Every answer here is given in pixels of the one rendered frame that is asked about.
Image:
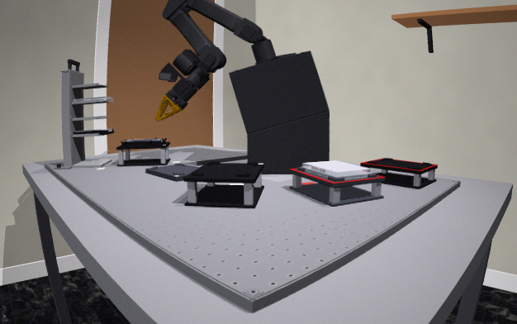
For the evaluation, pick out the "white microplate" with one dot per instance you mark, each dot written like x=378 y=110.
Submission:
x=337 y=169

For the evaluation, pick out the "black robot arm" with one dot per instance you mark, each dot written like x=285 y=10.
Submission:
x=187 y=62

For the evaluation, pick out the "dark grey shelf rack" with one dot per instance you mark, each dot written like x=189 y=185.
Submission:
x=72 y=120

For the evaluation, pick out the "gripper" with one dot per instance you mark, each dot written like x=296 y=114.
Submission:
x=179 y=101

